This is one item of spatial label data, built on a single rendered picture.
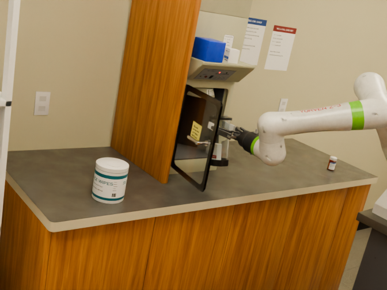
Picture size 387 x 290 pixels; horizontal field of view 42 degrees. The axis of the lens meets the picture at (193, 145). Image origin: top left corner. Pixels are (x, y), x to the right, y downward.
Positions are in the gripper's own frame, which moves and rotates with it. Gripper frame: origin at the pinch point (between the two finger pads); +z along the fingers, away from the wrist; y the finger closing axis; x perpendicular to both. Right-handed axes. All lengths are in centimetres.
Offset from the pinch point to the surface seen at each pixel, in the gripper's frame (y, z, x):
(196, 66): 18.0, 3.3, -26.4
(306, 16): -104, 57, -54
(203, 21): 12.8, 11.1, -45.2
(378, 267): -62, -62, 51
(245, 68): -8.0, 0.7, -27.5
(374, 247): -61, -57, 43
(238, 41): -10.6, 11.6, -38.1
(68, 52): 55, 53, -19
